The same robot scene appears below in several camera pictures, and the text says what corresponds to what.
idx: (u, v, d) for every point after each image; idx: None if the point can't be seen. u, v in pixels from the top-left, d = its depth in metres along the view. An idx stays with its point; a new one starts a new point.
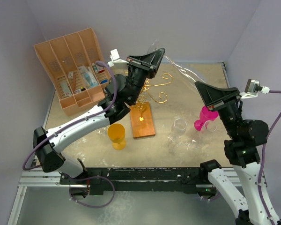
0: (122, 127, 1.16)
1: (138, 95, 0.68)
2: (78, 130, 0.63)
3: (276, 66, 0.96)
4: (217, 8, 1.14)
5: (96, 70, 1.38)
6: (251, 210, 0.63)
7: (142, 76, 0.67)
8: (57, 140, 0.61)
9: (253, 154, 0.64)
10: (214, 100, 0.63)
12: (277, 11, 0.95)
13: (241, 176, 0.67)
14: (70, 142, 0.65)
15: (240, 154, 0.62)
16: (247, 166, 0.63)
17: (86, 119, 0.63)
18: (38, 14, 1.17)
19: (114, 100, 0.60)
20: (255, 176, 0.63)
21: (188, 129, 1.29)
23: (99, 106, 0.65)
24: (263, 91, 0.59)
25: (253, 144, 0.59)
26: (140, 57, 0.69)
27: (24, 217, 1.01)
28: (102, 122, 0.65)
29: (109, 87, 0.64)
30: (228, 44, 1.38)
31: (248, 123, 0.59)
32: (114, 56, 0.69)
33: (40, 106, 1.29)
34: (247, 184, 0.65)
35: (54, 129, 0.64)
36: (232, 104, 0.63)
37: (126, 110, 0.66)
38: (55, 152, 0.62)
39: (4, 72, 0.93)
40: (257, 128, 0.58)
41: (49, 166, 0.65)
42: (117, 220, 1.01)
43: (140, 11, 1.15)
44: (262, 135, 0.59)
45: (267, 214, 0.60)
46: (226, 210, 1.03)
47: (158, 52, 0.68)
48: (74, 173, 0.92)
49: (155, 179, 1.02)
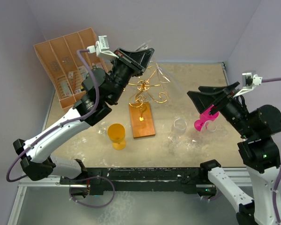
0: (122, 127, 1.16)
1: (120, 93, 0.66)
2: (54, 139, 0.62)
3: (276, 66, 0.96)
4: (217, 8, 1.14)
5: None
6: (260, 213, 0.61)
7: (126, 74, 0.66)
8: (33, 153, 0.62)
9: (274, 159, 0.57)
10: (206, 106, 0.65)
12: (278, 11, 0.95)
13: (256, 178, 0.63)
14: (50, 151, 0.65)
15: (259, 156, 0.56)
16: (265, 170, 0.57)
17: (62, 126, 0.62)
18: (38, 15, 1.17)
19: (96, 102, 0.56)
20: (271, 181, 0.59)
21: (188, 129, 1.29)
23: (75, 108, 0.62)
24: (255, 83, 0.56)
25: (269, 133, 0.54)
26: (129, 54, 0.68)
27: (24, 217, 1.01)
28: (78, 126, 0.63)
29: (88, 84, 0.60)
30: (228, 44, 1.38)
31: (258, 109, 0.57)
32: (103, 45, 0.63)
33: (40, 106, 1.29)
34: (261, 188, 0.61)
35: (30, 140, 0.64)
36: (231, 101, 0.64)
37: (107, 109, 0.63)
38: (35, 163, 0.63)
39: (4, 72, 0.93)
40: (268, 114, 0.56)
41: (36, 175, 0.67)
42: (117, 220, 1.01)
43: (140, 11, 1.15)
44: (277, 121, 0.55)
45: (277, 220, 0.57)
46: (227, 210, 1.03)
47: (148, 51, 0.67)
48: (74, 173, 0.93)
49: (155, 179, 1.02)
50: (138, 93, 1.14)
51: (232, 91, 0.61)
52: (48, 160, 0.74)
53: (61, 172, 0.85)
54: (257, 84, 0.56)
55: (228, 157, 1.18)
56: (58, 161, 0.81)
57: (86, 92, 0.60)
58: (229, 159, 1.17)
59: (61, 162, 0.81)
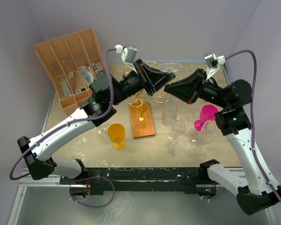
0: (122, 127, 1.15)
1: (122, 99, 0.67)
2: (60, 138, 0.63)
3: (276, 66, 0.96)
4: (217, 9, 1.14)
5: (95, 70, 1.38)
6: (250, 178, 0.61)
7: (135, 87, 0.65)
8: (39, 150, 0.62)
9: (244, 121, 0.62)
10: (186, 93, 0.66)
12: (278, 10, 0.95)
13: (235, 146, 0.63)
14: (55, 149, 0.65)
15: (231, 122, 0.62)
16: (239, 132, 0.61)
17: (68, 125, 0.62)
18: (38, 14, 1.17)
19: (108, 108, 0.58)
20: (248, 141, 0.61)
21: (188, 129, 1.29)
23: (82, 109, 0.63)
24: (220, 62, 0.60)
25: (240, 105, 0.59)
26: (150, 72, 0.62)
27: (24, 217, 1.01)
28: (85, 126, 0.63)
29: (94, 85, 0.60)
30: (228, 43, 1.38)
31: (232, 85, 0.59)
32: (129, 57, 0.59)
33: (40, 106, 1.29)
34: (240, 151, 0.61)
35: (35, 138, 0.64)
36: (206, 84, 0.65)
37: (113, 111, 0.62)
38: (39, 161, 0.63)
39: (4, 72, 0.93)
40: (240, 86, 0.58)
41: (38, 174, 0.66)
42: (117, 220, 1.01)
43: (140, 12, 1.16)
44: (247, 94, 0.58)
45: (266, 179, 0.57)
46: (227, 211, 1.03)
47: (168, 76, 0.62)
48: (74, 173, 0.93)
49: (155, 179, 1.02)
50: (138, 93, 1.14)
51: (203, 72, 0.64)
52: (49, 160, 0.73)
53: (61, 172, 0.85)
54: (222, 63, 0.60)
55: (227, 157, 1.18)
56: (59, 161, 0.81)
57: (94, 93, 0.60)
58: (229, 159, 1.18)
59: (61, 162, 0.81)
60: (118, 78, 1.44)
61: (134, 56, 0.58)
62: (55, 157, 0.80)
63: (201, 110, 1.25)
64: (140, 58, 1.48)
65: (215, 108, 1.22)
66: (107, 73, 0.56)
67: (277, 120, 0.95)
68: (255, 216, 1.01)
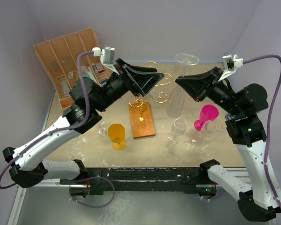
0: (122, 127, 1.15)
1: (107, 104, 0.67)
2: (42, 148, 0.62)
3: (276, 66, 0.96)
4: (217, 9, 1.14)
5: (96, 70, 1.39)
6: (257, 191, 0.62)
7: (121, 90, 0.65)
8: (22, 161, 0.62)
9: (259, 132, 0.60)
10: (197, 91, 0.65)
12: (277, 10, 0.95)
13: (246, 158, 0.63)
14: (40, 159, 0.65)
15: (245, 132, 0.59)
16: (252, 144, 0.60)
17: (50, 134, 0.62)
18: (38, 14, 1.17)
19: (85, 118, 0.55)
20: (261, 155, 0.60)
21: (188, 129, 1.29)
23: (64, 116, 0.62)
24: (237, 65, 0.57)
25: (255, 111, 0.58)
26: (135, 74, 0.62)
27: (24, 217, 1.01)
28: (67, 135, 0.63)
29: (75, 92, 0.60)
30: (228, 43, 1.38)
31: (244, 90, 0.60)
32: (107, 57, 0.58)
33: (40, 106, 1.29)
34: (252, 163, 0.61)
35: (20, 149, 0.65)
36: (218, 85, 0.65)
37: (97, 117, 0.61)
38: (25, 172, 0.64)
39: (4, 72, 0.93)
40: (253, 92, 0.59)
41: (26, 183, 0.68)
42: (117, 220, 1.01)
43: (140, 12, 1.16)
44: (261, 100, 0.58)
45: (274, 195, 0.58)
46: (227, 211, 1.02)
47: (156, 76, 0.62)
48: (73, 174, 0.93)
49: (155, 179, 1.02)
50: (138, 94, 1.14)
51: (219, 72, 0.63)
52: (39, 167, 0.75)
53: (57, 175, 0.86)
54: (239, 66, 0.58)
55: (227, 157, 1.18)
56: (53, 165, 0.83)
57: (73, 101, 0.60)
58: (229, 159, 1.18)
59: (55, 167, 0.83)
60: None
61: (113, 56, 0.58)
62: (47, 163, 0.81)
63: (201, 110, 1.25)
64: (140, 58, 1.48)
65: (215, 108, 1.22)
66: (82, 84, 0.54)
67: (277, 120, 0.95)
68: None
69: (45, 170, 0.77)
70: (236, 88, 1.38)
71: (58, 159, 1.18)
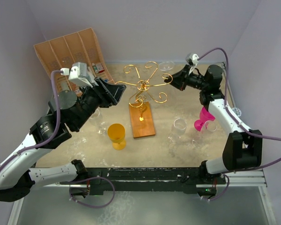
0: (122, 127, 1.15)
1: (86, 118, 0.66)
2: (14, 168, 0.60)
3: (276, 66, 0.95)
4: (217, 8, 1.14)
5: (95, 71, 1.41)
6: (226, 129, 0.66)
7: (95, 102, 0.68)
8: None
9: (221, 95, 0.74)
10: (179, 83, 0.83)
12: (277, 10, 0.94)
13: (214, 113, 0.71)
14: (16, 177, 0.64)
15: (209, 96, 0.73)
16: (215, 100, 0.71)
17: (19, 154, 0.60)
18: (38, 15, 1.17)
19: (55, 130, 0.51)
20: (221, 104, 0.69)
21: (188, 129, 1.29)
23: (31, 134, 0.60)
24: (195, 62, 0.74)
25: (214, 79, 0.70)
26: (107, 86, 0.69)
27: (24, 218, 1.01)
28: (37, 153, 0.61)
29: (53, 102, 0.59)
30: (228, 43, 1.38)
31: (207, 69, 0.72)
32: (82, 72, 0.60)
33: (40, 106, 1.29)
34: (215, 109, 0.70)
35: None
36: (190, 75, 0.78)
37: (67, 134, 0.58)
38: (2, 191, 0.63)
39: (4, 73, 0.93)
40: (214, 68, 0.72)
41: (12, 197, 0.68)
42: (117, 220, 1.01)
43: (140, 11, 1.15)
44: (219, 71, 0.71)
45: (237, 123, 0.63)
46: (227, 210, 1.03)
47: (121, 87, 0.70)
48: (70, 176, 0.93)
49: (155, 179, 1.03)
50: (138, 93, 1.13)
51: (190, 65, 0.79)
52: (24, 180, 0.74)
53: (51, 180, 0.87)
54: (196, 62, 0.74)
55: None
56: (43, 174, 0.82)
57: (52, 112, 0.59)
58: None
59: (44, 176, 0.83)
60: (118, 78, 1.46)
61: (85, 69, 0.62)
62: (35, 173, 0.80)
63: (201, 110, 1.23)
64: (140, 57, 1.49)
65: None
66: (55, 100, 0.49)
67: (276, 120, 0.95)
68: (256, 217, 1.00)
69: (33, 181, 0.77)
70: (236, 88, 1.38)
71: (58, 160, 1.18)
